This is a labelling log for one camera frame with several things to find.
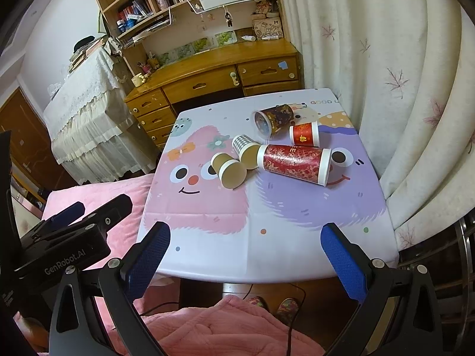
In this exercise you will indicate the small yellow mug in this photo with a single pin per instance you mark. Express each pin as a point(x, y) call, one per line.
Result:
point(139, 80)

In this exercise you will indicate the small red paper cup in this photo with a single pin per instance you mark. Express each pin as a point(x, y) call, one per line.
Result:
point(305, 134)

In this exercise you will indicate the brown wooden door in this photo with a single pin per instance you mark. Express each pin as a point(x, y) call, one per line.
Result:
point(30, 146)

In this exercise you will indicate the wooden desk with drawers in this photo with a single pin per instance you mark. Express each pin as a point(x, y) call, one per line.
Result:
point(220, 74)

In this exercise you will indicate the wooden bookshelf hutch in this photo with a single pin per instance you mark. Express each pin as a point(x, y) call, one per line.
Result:
point(154, 33)

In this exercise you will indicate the white lace covered furniture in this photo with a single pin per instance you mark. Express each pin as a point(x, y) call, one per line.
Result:
point(94, 135)

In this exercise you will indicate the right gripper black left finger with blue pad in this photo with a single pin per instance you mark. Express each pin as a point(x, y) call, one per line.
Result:
point(77, 327)

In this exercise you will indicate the brown paper cup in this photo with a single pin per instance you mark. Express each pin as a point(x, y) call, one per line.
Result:
point(231, 172)

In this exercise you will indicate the dark patterned paper cup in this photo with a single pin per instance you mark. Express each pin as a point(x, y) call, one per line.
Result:
point(270, 121)

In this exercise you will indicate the checkered paper cup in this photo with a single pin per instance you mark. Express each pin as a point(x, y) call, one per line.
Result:
point(246, 150)

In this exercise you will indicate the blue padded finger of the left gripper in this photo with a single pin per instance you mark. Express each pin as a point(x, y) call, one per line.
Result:
point(63, 218)

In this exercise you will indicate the cartoon monster tablecloth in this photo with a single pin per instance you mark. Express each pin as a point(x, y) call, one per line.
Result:
point(268, 229)

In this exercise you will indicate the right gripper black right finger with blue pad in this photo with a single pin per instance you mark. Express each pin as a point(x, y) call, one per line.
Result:
point(397, 313)

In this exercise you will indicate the floral slipper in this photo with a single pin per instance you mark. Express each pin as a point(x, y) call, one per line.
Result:
point(288, 310)

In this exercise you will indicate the pink quilted blanket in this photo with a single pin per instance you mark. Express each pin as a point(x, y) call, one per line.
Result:
point(231, 327)

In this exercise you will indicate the white floral curtain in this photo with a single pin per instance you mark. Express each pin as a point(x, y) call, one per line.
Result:
point(403, 70)

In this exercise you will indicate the large red paper cup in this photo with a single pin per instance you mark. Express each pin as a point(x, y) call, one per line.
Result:
point(309, 164)

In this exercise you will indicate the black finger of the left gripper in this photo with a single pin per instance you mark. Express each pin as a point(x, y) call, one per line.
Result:
point(111, 213)

